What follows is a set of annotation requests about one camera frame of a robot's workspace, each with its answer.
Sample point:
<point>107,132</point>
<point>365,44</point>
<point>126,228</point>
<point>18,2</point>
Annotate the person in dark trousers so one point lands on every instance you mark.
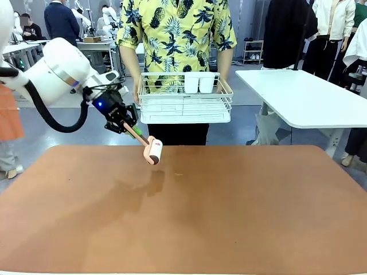
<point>355,146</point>

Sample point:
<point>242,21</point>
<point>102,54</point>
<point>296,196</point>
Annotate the person's left hand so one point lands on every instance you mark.
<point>223,86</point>

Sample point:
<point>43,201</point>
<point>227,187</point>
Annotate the mannequin in green top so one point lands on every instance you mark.
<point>361,13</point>

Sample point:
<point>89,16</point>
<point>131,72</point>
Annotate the pink lint roller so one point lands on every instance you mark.
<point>155,151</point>

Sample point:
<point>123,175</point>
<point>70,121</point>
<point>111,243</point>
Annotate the white background desk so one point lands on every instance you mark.
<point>20,50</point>

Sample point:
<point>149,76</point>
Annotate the person in navy jacket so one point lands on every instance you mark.
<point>61,21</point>

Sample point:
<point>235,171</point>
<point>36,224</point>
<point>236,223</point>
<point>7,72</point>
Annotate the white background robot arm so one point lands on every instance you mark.
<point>83,18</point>
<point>110,21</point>

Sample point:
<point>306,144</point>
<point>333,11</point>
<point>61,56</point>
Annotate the white plastic cutlery holder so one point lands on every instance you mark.
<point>199,81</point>

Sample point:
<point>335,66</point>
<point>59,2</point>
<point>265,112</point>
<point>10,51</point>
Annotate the person in pineapple shirt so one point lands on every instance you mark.
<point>175,34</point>

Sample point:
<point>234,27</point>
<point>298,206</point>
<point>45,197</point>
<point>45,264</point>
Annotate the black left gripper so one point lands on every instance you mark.
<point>110,107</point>

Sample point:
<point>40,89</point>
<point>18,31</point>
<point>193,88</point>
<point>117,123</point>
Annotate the white plastic bag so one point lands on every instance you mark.
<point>269,126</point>

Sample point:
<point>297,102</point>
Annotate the grey background work table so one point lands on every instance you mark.
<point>97,50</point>

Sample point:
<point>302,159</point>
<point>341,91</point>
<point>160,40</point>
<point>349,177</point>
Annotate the person in orange jacket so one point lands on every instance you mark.
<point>10,114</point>

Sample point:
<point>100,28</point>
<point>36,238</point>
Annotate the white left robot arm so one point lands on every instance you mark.
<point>57,71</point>

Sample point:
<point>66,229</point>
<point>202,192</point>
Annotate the person's right forearm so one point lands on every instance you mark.
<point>130,61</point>

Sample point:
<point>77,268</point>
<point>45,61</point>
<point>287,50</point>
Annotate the cardboard box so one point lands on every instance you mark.
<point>92,39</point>

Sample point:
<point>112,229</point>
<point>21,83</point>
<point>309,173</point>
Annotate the person's right hand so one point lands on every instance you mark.
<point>137,88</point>

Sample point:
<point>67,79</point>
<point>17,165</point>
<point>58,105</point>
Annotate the black garment on stand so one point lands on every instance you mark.
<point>286,34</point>

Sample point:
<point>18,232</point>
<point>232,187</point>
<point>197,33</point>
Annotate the seated person in black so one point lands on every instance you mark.
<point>31,30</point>

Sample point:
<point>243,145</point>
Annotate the large white table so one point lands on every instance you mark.
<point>301,97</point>

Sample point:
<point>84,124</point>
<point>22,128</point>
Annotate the person's left forearm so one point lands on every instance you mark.
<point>225,64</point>

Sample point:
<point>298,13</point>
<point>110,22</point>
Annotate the mannequin in white jacket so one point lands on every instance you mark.
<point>329,25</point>

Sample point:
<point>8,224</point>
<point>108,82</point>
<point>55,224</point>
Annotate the white cloth on mannequin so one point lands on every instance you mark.
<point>357,48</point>

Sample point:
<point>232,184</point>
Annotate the white shoe rack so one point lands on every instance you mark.
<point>252,51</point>

